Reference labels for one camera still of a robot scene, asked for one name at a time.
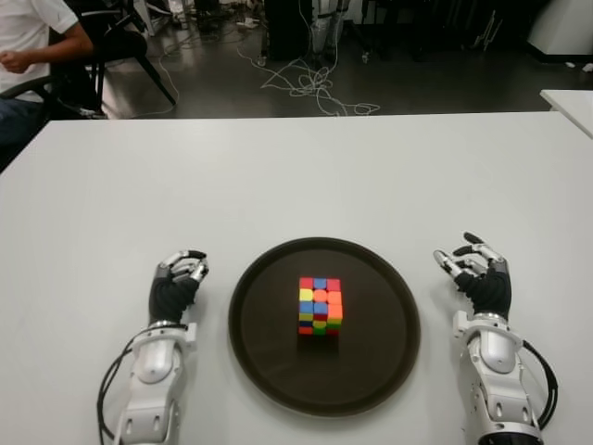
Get arm black cables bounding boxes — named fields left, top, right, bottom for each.
left=521, top=339, right=560, bottom=430
left=95, top=342, right=140, bottom=445

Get right arm black cables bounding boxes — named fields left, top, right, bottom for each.
left=521, top=339, right=560, bottom=430

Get tangled white floor cable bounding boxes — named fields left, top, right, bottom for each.
left=238, top=0, right=384, bottom=117

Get left arm black cables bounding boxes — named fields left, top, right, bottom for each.
left=95, top=342, right=140, bottom=445

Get folded metal stands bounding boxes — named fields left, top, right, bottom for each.
left=472, top=8, right=506, bottom=52

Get black four-legged chair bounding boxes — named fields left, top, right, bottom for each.
left=69, top=0, right=180, bottom=117

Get black cabinet on casters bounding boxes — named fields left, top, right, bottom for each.
left=266, top=0, right=321, bottom=61

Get white desk frame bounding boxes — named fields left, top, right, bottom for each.
left=132, top=0, right=161, bottom=36

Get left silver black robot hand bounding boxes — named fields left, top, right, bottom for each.
left=148, top=248, right=209, bottom=325

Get white cable by chair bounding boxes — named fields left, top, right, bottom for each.
left=101, top=27, right=246, bottom=117

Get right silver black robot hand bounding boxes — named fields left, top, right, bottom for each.
left=433, top=231, right=511, bottom=321

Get person in white shirt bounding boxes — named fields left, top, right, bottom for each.
left=0, top=0, right=96, bottom=159

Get black equipment racks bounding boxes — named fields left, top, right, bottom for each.
left=347, top=0, right=529, bottom=64

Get white pillar with black base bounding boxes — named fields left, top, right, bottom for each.
left=527, top=0, right=593, bottom=61

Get silver humanoid robot legs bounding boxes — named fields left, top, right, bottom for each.
left=310, top=0, right=347, bottom=57

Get dark brown round plate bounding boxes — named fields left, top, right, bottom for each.
left=227, top=236, right=422, bottom=416

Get black office chair armrest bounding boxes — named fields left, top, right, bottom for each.
left=0, top=76, right=110, bottom=121

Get multicoloured Rubik's cube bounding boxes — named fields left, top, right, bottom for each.
left=297, top=276, right=344, bottom=338

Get white neighbouring table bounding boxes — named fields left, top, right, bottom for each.
left=539, top=88, right=593, bottom=138

